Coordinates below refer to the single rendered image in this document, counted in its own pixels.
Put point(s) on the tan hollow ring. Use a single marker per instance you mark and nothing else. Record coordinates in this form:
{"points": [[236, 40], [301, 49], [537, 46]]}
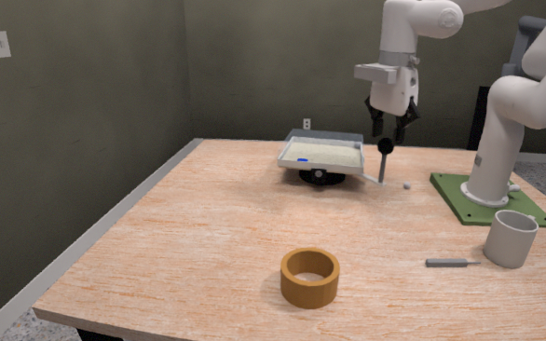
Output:
{"points": [[309, 294]]}

